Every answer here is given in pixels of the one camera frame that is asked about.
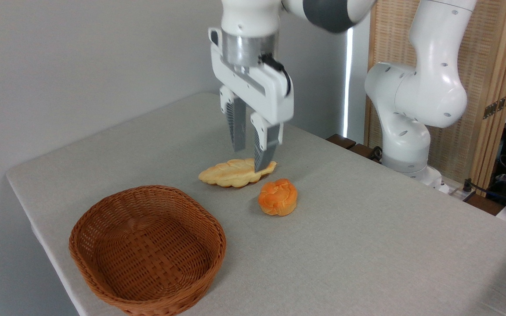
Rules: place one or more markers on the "dark brown wooden slats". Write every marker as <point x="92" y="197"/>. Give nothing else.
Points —
<point x="345" y="141"/>

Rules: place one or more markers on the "dark brown wooden board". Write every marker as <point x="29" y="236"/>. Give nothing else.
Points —
<point x="483" y="204"/>

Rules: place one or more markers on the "grey tablecloth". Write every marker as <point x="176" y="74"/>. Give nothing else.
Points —
<point x="345" y="254"/>

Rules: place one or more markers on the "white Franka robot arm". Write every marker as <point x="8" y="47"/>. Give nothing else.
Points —
<point x="424" y="87"/>

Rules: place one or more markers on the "round orange bread bun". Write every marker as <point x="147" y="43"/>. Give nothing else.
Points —
<point x="278" y="197"/>

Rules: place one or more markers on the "metal screen hinge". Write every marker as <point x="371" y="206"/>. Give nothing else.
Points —
<point x="497" y="106"/>

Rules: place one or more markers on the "brown wicker basket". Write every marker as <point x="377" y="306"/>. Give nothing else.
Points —
<point x="156" y="267"/>

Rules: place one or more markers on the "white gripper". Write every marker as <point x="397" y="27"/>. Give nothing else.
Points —
<point x="270" y="98"/>

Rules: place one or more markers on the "long braided bread loaf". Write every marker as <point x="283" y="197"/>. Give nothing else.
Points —
<point x="231" y="174"/>

